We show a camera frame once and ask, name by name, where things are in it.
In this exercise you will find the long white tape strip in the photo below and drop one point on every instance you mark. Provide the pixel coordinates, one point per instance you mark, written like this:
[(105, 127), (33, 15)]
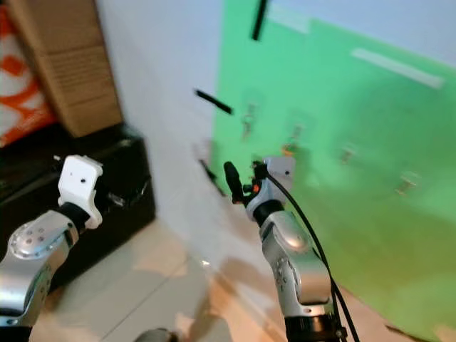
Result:
[(397, 68)]

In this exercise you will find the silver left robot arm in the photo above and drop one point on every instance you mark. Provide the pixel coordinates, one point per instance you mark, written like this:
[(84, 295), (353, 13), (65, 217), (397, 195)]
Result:
[(35, 249)]

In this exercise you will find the green wall board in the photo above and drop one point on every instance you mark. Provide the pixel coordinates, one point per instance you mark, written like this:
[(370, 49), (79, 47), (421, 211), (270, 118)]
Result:
[(349, 114)]

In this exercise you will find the black tape strip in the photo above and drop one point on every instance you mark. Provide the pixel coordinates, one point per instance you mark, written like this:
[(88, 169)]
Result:
[(214, 101), (259, 20)]

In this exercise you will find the grey robot foot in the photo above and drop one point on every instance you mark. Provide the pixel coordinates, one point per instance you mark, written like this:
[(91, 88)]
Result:
[(152, 335)]

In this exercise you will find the black cabinet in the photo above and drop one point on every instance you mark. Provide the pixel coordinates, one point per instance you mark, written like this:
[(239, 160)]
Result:
[(35, 178)]

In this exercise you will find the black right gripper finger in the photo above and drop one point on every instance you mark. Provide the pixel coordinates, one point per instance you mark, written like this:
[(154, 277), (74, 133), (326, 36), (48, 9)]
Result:
[(233, 179), (257, 169)]

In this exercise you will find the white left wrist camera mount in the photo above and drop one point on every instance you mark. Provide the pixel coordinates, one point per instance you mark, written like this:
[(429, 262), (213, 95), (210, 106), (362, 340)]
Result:
[(80, 182)]

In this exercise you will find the orange and white bag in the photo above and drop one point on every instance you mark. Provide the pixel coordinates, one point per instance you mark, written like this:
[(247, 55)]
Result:
[(21, 85)]

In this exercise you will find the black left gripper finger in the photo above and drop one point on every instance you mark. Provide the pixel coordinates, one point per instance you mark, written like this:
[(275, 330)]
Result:
[(135, 192)]

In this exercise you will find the clear adhesive wall hook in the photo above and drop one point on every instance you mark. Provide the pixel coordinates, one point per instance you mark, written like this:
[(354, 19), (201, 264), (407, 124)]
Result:
[(297, 127), (251, 105), (407, 184), (349, 153)]

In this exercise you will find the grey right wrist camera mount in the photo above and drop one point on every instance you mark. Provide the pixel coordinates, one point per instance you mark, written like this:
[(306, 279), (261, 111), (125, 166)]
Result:
[(281, 174)]

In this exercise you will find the brown cardboard box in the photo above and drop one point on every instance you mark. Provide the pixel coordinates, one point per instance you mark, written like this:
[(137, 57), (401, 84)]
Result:
[(71, 64)]

